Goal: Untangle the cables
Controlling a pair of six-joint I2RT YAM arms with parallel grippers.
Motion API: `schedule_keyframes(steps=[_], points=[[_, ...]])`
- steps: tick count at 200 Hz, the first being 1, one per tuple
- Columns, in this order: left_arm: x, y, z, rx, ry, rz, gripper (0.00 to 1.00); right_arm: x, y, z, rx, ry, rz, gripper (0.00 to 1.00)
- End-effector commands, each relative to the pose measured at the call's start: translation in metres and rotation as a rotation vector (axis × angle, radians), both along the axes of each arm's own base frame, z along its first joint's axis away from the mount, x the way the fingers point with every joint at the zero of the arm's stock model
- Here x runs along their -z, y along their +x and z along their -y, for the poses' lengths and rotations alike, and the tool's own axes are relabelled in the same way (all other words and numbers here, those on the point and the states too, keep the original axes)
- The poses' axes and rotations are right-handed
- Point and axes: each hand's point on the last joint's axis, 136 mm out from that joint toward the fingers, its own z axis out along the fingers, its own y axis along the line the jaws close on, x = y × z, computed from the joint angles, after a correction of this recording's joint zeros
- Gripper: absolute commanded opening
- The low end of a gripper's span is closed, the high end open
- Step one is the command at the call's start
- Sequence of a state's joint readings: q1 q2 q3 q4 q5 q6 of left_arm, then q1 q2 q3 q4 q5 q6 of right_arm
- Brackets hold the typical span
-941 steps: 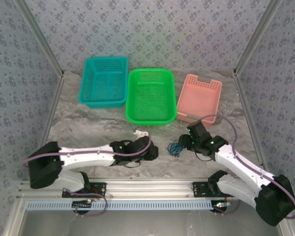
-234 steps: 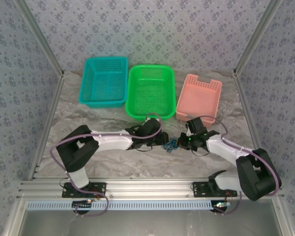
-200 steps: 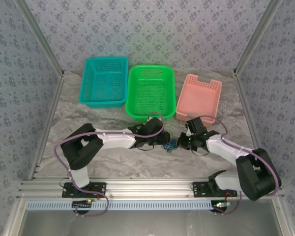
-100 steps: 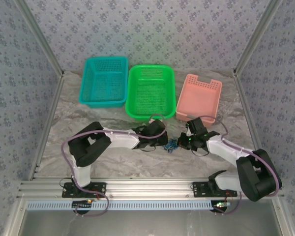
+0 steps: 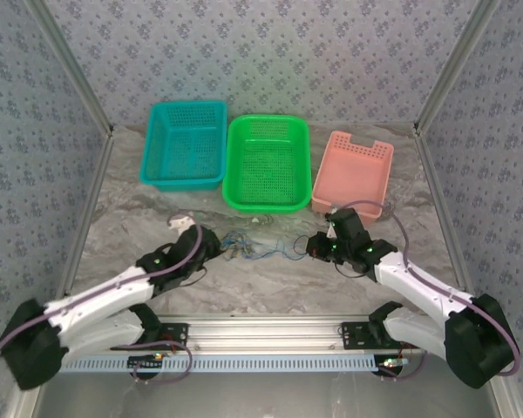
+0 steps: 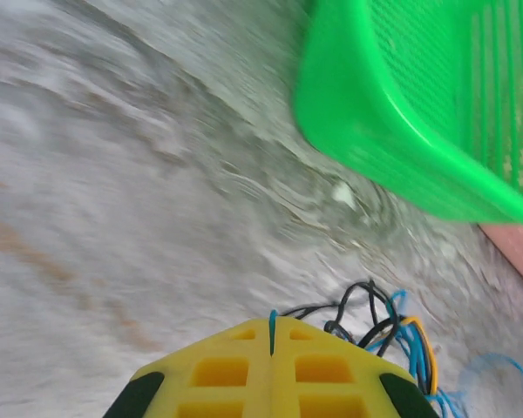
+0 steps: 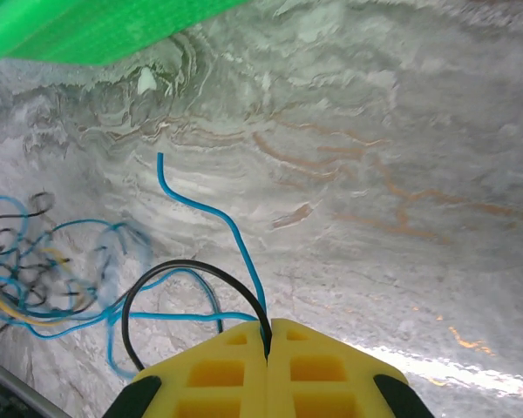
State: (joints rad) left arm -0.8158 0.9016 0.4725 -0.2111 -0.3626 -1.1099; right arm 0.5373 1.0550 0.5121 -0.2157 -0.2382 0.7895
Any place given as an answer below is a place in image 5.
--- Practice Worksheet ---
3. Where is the thin black gripper wire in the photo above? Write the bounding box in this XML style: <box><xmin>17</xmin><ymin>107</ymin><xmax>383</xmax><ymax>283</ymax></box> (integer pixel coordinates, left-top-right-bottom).
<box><xmin>332</xmin><ymin>260</ymin><xmax>370</xmax><ymax>281</ymax></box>
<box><xmin>185</xmin><ymin>260</ymin><xmax>210</xmax><ymax>289</ymax></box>

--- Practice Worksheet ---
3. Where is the thin yellow cable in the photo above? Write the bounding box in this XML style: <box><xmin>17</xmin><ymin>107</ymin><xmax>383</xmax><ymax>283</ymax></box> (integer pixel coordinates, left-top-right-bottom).
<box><xmin>228</xmin><ymin>242</ymin><xmax>255</xmax><ymax>261</ymax></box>

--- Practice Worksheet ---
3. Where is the white slotted cable duct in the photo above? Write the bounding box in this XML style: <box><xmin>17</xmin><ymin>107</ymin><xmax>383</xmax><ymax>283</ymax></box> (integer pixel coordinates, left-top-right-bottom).
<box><xmin>60</xmin><ymin>351</ymin><xmax>387</xmax><ymax>372</ymax></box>

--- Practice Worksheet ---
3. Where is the pink plastic basket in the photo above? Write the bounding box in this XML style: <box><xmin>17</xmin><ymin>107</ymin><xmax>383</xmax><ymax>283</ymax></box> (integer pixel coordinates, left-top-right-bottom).
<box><xmin>311</xmin><ymin>129</ymin><xmax>396</xmax><ymax>226</ymax></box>

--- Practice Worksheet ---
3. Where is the aluminium base beam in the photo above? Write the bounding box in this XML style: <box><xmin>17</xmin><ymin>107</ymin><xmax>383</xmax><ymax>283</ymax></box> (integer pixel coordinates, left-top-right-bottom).
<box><xmin>156</xmin><ymin>315</ymin><xmax>378</xmax><ymax>354</ymax></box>

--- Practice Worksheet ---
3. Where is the small circuit board with light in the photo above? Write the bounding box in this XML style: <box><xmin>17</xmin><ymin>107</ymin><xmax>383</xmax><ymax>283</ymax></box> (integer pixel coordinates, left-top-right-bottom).
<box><xmin>377</xmin><ymin>355</ymin><xmax>410</xmax><ymax>376</ymax></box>
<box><xmin>127</xmin><ymin>354</ymin><xmax>166</xmax><ymax>372</ymax></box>

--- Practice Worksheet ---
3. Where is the aluminium frame post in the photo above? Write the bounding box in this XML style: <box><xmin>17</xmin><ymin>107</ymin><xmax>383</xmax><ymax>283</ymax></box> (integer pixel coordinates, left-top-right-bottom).
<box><xmin>28</xmin><ymin>0</ymin><xmax>115</xmax><ymax>137</ymax></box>
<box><xmin>412</xmin><ymin>0</ymin><xmax>502</xmax><ymax>134</ymax></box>

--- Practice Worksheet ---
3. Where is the green plastic mesh basket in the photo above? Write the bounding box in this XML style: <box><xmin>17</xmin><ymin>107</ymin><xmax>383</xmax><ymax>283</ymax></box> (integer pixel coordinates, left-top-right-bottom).
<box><xmin>221</xmin><ymin>113</ymin><xmax>312</xmax><ymax>215</ymax></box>

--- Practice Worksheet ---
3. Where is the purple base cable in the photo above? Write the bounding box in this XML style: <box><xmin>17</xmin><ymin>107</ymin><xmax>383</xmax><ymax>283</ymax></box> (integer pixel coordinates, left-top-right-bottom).
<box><xmin>381</xmin><ymin>343</ymin><xmax>427</xmax><ymax>381</ymax></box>
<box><xmin>109</xmin><ymin>340</ymin><xmax>194</xmax><ymax>387</ymax></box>

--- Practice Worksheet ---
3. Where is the teal plastic mesh basket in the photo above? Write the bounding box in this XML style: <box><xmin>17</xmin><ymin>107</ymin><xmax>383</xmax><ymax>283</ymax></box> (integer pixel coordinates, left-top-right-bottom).
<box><xmin>138</xmin><ymin>99</ymin><xmax>228</xmax><ymax>193</ymax></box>

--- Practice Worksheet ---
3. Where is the aluminium table edge rail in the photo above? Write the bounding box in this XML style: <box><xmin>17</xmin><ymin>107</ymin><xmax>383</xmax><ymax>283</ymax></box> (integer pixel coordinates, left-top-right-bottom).
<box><xmin>63</xmin><ymin>130</ymin><xmax>117</xmax><ymax>297</ymax></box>
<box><xmin>413</xmin><ymin>128</ymin><xmax>479</xmax><ymax>297</ymax></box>

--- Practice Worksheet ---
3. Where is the thin blue cable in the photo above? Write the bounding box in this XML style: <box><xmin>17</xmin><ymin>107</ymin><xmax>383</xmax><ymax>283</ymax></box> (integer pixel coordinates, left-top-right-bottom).
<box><xmin>221</xmin><ymin>229</ymin><xmax>309</xmax><ymax>263</ymax></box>

